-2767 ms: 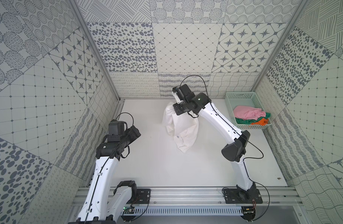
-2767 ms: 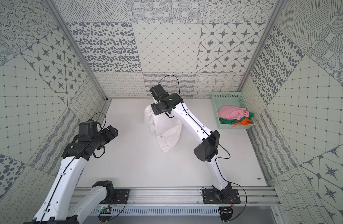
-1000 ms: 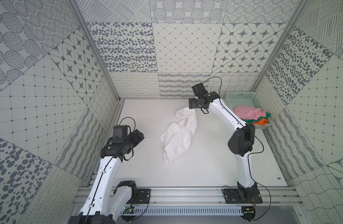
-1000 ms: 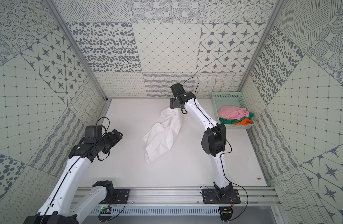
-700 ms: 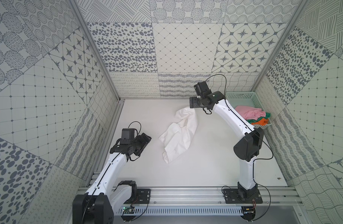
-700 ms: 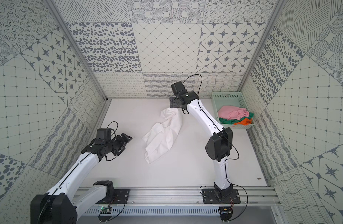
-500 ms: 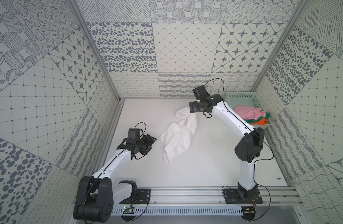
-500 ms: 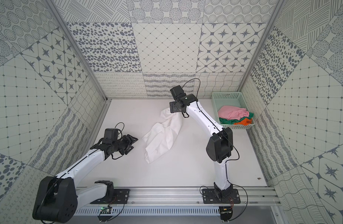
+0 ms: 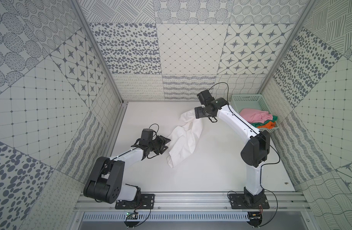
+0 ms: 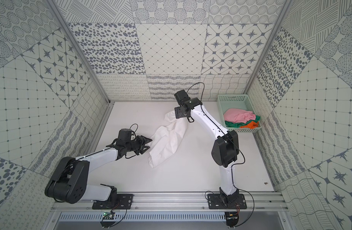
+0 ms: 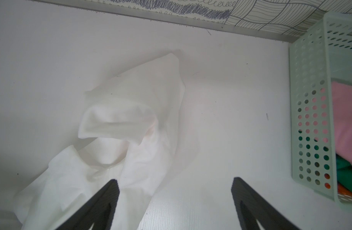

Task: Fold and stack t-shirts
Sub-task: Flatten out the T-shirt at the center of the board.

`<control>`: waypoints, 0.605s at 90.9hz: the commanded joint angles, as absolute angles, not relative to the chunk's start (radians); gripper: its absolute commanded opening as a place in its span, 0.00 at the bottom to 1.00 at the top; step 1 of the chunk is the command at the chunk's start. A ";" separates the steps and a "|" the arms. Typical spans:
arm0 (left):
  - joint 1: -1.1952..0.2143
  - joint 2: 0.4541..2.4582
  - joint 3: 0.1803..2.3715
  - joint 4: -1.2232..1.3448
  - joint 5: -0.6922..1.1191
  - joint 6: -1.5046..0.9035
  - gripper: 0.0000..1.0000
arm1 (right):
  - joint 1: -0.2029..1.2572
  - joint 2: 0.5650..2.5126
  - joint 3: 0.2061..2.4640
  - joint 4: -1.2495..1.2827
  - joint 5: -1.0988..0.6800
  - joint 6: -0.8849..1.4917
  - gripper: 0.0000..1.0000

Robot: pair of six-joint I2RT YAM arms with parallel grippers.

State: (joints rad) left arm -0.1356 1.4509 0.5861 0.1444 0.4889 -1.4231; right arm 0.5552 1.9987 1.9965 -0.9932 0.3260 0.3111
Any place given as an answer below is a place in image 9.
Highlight white t-shirt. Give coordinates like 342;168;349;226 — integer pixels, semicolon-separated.
167;109;203;168

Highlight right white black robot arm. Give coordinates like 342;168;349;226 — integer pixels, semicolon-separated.
195;90;271;208

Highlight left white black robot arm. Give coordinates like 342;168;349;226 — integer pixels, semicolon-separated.
83;136;171;208

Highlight pink t-shirt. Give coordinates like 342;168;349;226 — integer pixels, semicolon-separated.
239;108;273;123

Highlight green plastic basket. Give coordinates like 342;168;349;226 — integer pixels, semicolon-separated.
230;94;278;132

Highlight green t-shirt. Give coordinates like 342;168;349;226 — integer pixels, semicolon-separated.
244;114;279;128

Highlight orange t-shirt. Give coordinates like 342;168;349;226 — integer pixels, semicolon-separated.
258;121;276;129

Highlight left green circuit board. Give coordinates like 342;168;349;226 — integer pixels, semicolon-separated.
126;212;138;221

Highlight right black circuit board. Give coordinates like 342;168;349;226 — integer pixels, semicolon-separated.
248;212;262;228

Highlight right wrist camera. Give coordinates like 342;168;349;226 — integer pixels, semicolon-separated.
197;90;215;106

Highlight left black camera cable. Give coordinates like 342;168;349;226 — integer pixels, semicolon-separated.
148;123;161;136

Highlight black camera cable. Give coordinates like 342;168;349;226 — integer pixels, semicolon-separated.
208;82;230;102
148;123;161;136

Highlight right black camera cable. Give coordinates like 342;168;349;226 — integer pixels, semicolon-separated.
208;82;230;102

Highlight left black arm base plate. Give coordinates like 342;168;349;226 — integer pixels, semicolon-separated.
115;193;155;210

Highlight aluminium mounting rail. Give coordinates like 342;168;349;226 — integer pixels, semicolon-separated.
74;192;310;212

